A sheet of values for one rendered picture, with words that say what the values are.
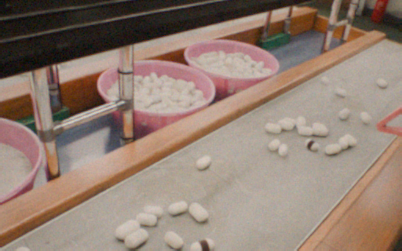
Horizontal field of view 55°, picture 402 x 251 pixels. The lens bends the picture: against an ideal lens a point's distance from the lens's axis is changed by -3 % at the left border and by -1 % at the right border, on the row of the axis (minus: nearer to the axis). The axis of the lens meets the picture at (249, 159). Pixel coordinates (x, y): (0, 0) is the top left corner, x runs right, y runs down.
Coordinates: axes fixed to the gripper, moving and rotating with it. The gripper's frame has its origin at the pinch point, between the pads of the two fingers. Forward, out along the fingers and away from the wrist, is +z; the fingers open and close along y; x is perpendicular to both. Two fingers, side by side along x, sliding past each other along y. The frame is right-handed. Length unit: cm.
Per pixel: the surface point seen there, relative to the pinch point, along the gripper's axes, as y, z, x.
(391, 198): 5.2, 0.3, 12.3
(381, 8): -425, 136, -34
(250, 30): -48, 54, -32
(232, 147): 11.4, 26.1, -5.6
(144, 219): 38.5, 22.5, -4.0
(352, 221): 16.3, 2.8, 10.4
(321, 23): -99, 54, -27
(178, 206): 33.0, 21.0, -3.0
